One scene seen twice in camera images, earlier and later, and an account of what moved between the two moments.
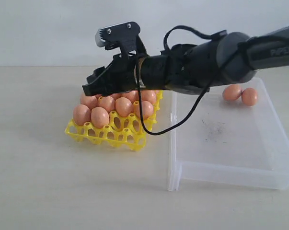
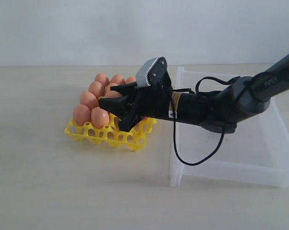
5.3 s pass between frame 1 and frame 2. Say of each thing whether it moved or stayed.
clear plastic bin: stayed
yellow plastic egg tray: stayed
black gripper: moved
